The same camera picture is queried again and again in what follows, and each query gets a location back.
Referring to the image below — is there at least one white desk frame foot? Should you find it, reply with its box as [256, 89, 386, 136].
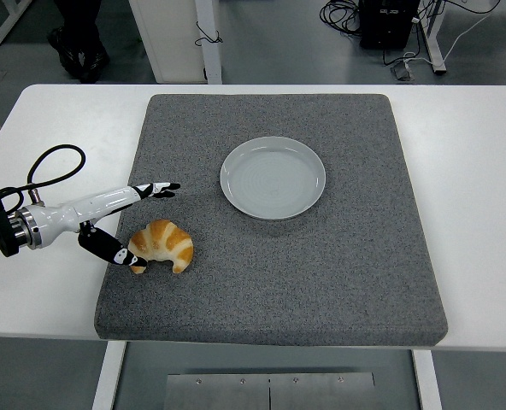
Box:
[0, 0, 34, 47]

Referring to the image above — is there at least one black cable loop on post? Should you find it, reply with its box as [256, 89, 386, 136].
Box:
[194, 20, 224, 47]

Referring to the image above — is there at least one black cable bundle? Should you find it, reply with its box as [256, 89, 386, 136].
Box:
[319, 0, 363, 38]

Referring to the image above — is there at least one grey speckled mat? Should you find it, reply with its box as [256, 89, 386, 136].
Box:
[92, 92, 449, 348]

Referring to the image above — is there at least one person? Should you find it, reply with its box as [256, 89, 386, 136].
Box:
[46, 0, 111, 85]

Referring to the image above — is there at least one white cabinet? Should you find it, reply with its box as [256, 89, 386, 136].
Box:
[127, 0, 207, 85]

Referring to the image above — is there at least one black computer case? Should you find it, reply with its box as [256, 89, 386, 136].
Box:
[358, 0, 421, 49]

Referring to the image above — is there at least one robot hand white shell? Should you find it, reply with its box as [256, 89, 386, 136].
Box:
[21, 181, 181, 267]

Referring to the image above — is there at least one white cable on floor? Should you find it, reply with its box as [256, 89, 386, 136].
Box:
[402, 0, 504, 69]

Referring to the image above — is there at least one grey round plate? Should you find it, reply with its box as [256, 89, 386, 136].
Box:
[218, 135, 327, 222]

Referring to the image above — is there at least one white desk leg with foot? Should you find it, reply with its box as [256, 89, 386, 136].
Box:
[419, 0, 447, 76]

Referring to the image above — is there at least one small grey floor bracket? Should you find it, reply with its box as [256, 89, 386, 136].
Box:
[390, 59, 415, 82]

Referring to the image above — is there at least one croissant bread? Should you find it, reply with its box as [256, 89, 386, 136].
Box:
[127, 219, 195, 275]

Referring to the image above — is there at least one white upright post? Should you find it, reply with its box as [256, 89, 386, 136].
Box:
[192, 0, 223, 85]

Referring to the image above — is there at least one white table leg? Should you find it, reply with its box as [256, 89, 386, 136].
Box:
[91, 341, 128, 410]
[410, 348, 444, 410]

